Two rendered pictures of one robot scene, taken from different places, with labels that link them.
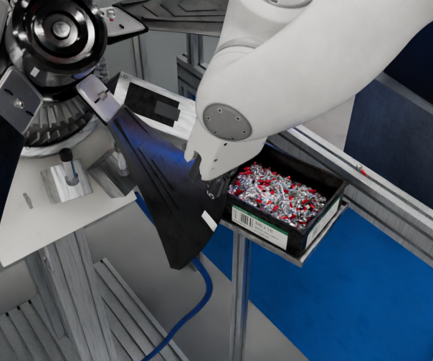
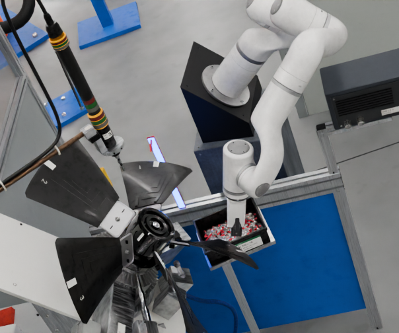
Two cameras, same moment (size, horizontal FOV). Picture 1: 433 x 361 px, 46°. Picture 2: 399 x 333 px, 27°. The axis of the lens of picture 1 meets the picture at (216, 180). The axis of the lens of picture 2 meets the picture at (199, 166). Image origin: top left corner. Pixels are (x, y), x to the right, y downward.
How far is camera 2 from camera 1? 186 cm
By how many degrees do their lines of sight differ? 28
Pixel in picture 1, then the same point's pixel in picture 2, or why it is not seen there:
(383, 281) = (297, 228)
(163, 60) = not seen: hidden behind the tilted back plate
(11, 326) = not seen: outside the picture
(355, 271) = (281, 238)
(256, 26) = (245, 161)
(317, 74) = (277, 158)
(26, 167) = not seen: hidden behind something
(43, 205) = (167, 323)
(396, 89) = (218, 145)
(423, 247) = (301, 193)
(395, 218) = (281, 193)
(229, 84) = (259, 178)
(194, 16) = (162, 185)
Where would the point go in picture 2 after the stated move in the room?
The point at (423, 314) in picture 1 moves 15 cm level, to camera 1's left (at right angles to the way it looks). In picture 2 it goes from (324, 222) to (301, 252)
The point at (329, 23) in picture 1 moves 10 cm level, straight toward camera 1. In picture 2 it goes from (271, 145) to (296, 159)
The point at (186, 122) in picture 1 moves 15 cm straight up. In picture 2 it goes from (182, 232) to (166, 199)
